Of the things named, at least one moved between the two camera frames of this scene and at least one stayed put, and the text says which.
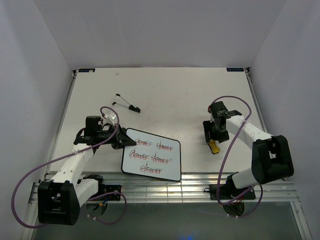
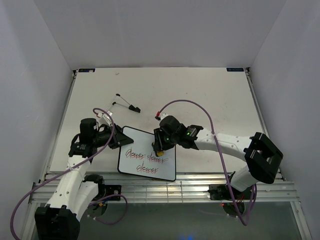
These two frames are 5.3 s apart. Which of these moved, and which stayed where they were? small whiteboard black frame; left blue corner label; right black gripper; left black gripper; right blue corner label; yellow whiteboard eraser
Moved: small whiteboard black frame; right black gripper; yellow whiteboard eraser
Stayed: left blue corner label; right blue corner label; left black gripper
